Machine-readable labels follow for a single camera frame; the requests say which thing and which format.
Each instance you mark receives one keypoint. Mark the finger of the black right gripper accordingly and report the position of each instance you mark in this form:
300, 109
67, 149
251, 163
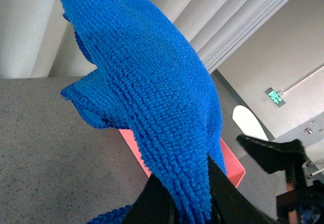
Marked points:
228, 204

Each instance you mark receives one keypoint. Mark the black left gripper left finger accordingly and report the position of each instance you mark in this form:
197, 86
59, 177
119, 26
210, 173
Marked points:
154, 205

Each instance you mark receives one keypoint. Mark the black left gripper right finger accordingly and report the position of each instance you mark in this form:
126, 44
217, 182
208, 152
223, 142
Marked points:
273, 156

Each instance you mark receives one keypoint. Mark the blue microfiber cloth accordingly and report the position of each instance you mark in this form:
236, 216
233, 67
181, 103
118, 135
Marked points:
149, 79

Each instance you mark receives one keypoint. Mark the pink plastic box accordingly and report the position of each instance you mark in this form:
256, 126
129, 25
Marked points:
234, 169

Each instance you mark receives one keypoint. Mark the white rounded board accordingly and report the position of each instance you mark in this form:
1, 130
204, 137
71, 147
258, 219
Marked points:
248, 123

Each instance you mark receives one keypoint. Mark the green exit sign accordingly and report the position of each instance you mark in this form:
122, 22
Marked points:
275, 97

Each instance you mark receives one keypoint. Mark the white pleated curtain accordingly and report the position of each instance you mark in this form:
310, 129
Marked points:
37, 42

